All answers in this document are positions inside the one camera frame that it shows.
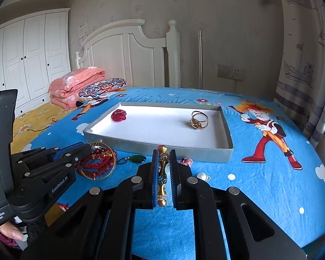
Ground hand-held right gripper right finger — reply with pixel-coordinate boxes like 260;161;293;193
169;149;306;260

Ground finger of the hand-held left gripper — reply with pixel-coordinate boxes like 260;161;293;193
19;154;81;187
12;142;92;168

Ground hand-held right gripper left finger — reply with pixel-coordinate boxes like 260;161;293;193
20;149;160;260

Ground gold bamboo bracelet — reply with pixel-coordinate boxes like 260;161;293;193
156;145;170;207

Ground red cord bracelet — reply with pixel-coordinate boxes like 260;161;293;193
76;152;114;178

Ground green pendant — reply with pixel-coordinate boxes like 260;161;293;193
116;154;147;166

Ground dark red bead bracelet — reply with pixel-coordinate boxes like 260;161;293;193
88;145;116;172

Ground thin gold bangle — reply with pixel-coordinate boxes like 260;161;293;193
78;141;117;181

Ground grey cardboard tray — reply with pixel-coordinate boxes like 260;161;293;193
83;101;235;163

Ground person's left hand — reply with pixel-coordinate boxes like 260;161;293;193
0;221;26;242

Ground yellow floral bedsheet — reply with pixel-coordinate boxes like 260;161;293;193
11;101;82;155

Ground red flower brooch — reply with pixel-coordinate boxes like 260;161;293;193
111;109;128;121

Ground pink folded quilt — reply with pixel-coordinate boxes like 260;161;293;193
48;66;106;110

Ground patterned round-print pillow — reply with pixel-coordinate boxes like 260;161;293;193
75;78;128;108

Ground white wardrobe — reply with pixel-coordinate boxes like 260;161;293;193
0;8;71;114

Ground blue cartoon printed blanket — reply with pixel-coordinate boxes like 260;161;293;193
11;87;325;260

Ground white bed headboard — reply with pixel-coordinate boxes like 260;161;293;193
75;19;181;89

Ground metal pole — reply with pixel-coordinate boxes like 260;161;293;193
197;31;204;89

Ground ship-print curtain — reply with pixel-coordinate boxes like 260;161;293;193
273;0;325;149

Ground black cord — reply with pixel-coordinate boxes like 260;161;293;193
27;115;57;132

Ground gold spiral ring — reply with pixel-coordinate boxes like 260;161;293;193
190;111;208;129

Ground paper wall notice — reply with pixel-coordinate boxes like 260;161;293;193
78;22;89;45

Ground wall light switch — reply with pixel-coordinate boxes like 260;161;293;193
217;63;231;79

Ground wall power socket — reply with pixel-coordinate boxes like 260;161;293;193
230;65;245;81

